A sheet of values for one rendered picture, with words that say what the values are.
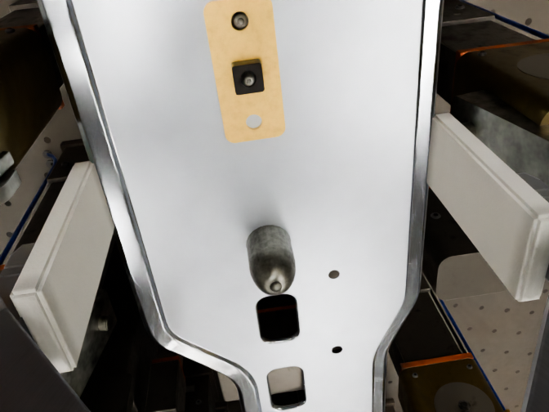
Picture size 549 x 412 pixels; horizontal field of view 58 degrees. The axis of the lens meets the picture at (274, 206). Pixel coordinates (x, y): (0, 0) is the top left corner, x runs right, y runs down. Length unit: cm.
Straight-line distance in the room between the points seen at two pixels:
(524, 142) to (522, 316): 70
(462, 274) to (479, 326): 54
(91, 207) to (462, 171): 12
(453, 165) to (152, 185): 21
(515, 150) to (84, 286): 25
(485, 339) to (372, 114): 73
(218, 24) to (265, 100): 5
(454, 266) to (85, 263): 33
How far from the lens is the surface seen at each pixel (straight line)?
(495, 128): 33
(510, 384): 114
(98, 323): 40
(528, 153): 32
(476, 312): 95
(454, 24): 52
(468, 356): 63
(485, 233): 17
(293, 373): 48
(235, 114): 31
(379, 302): 42
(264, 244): 33
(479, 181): 17
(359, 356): 46
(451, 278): 44
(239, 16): 29
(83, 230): 17
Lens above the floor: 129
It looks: 58 degrees down
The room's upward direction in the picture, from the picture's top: 168 degrees clockwise
